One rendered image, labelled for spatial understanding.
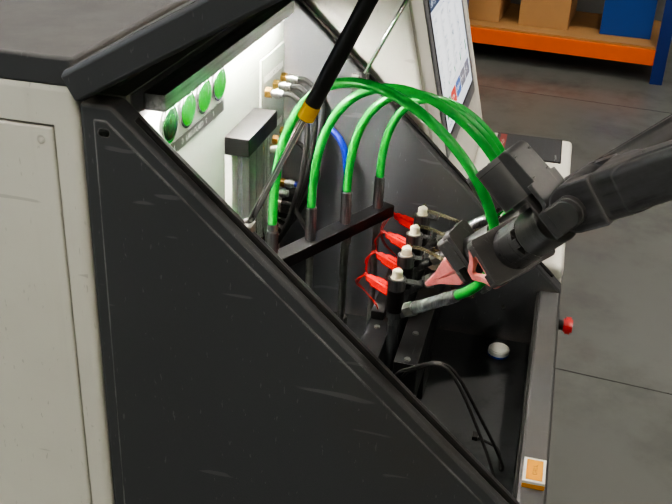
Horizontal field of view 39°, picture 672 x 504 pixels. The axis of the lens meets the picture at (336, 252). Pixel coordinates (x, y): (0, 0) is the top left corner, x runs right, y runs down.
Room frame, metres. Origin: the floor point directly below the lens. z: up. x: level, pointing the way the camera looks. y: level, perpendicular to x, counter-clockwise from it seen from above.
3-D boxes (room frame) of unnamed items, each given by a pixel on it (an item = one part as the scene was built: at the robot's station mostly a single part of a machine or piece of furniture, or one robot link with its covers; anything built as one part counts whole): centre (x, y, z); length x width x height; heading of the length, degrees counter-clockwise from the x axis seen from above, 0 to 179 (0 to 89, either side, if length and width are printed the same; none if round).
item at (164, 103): (1.32, 0.16, 1.43); 0.54 x 0.03 x 0.02; 167
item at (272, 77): (1.55, 0.11, 1.20); 0.13 x 0.03 x 0.31; 167
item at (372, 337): (1.37, -0.12, 0.91); 0.34 x 0.10 x 0.15; 167
